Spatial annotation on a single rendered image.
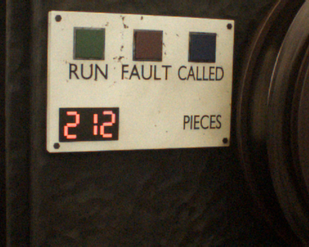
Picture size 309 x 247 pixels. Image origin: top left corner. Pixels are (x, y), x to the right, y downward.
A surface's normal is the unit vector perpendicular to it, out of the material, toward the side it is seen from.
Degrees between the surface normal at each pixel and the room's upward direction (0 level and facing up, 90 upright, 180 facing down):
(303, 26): 90
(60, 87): 90
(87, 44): 90
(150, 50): 90
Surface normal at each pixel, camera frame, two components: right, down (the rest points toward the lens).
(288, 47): 0.37, 0.12
